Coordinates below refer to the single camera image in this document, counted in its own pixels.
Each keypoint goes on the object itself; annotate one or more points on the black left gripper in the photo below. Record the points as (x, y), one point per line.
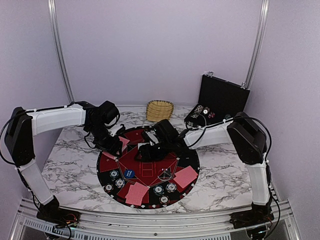
(112, 147)

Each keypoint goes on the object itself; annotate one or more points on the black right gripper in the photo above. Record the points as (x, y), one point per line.
(149, 156)

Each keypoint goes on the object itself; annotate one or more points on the red playing card deck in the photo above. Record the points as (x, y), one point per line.
(124, 146)

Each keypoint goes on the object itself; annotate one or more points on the blue small blind button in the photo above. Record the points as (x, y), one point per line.
(129, 173)

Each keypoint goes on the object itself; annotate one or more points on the clear round dealer button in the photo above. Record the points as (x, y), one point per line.
(164, 174)

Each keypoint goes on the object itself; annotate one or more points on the green blue chip stack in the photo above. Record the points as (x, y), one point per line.
(114, 174)
(158, 190)

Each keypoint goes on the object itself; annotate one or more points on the dealt red card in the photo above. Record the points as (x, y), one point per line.
(186, 173)
(183, 180)
(137, 191)
(133, 201)

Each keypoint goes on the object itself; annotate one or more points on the red black chip stack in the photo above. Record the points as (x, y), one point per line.
(108, 188)
(164, 200)

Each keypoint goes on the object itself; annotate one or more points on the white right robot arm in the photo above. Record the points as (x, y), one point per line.
(249, 136)

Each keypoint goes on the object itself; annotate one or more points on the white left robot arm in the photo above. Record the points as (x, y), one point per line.
(26, 124)

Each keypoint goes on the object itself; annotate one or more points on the round red black poker mat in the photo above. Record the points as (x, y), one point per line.
(181, 164)

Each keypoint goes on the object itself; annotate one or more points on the woven bamboo tray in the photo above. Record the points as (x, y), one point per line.
(157, 110)

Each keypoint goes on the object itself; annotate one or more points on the blue white chips in case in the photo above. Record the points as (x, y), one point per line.
(196, 111)

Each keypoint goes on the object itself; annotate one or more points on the red dice in case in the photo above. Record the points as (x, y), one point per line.
(211, 115)

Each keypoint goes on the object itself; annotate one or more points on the black poker chip case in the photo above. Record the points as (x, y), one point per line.
(219, 96)

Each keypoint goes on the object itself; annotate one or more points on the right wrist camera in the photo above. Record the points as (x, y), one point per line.
(150, 136)

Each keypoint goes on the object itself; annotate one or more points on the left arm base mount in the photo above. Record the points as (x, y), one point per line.
(62, 219)

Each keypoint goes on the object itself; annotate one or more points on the aluminium front rail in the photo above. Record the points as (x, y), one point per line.
(206, 225)

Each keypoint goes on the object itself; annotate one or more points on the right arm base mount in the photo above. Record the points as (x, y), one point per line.
(254, 221)

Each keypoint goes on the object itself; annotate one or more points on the left aluminium frame post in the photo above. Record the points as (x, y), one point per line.
(59, 50)

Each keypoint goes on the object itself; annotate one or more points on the aluminium frame post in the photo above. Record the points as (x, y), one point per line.
(59, 50)
(261, 29)

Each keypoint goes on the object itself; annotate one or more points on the right aluminium frame post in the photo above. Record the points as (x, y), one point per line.
(261, 29)

